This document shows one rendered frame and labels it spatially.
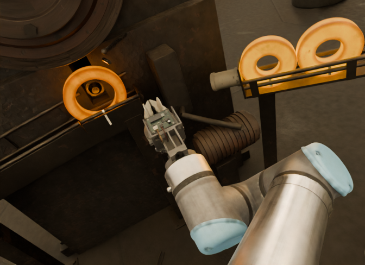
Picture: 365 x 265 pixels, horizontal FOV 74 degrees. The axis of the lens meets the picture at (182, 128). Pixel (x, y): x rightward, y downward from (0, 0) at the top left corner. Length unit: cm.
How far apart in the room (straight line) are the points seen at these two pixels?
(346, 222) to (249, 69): 78
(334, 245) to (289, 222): 87
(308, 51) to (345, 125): 92
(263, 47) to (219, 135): 30
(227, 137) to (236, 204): 39
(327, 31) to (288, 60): 11
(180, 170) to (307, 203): 21
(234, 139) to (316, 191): 47
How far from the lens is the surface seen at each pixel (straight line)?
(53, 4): 61
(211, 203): 43
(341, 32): 75
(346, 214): 127
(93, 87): 86
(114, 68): 84
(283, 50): 74
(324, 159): 42
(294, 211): 34
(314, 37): 74
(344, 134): 157
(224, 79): 77
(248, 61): 75
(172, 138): 51
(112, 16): 70
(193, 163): 46
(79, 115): 81
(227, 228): 42
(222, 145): 81
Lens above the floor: 108
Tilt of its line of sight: 39 degrees down
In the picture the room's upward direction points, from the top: 20 degrees counter-clockwise
